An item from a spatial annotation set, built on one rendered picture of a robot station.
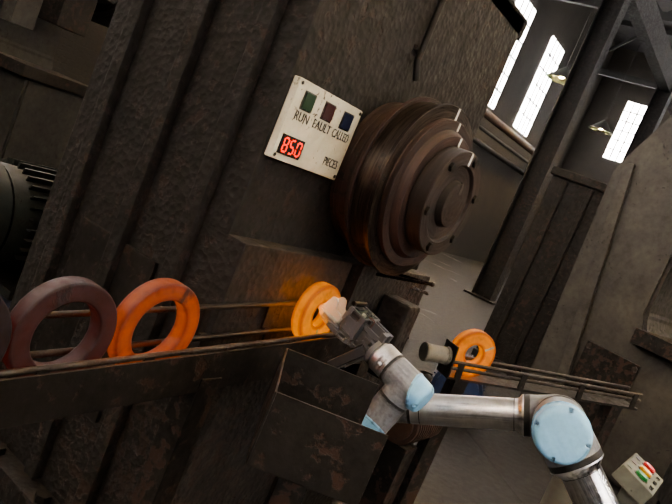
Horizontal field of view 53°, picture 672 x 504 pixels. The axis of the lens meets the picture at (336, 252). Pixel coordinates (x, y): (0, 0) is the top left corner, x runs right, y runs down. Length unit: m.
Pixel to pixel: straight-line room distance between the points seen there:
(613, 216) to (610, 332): 0.70
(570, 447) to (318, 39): 0.99
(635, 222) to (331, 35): 3.13
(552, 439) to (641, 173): 3.15
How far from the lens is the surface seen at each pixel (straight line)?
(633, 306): 4.32
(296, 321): 1.63
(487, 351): 2.25
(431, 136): 1.69
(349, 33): 1.60
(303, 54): 1.50
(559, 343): 4.48
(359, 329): 1.58
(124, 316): 1.21
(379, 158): 1.61
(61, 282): 1.13
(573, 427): 1.49
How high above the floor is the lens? 1.11
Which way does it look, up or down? 7 degrees down
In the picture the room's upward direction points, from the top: 23 degrees clockwise
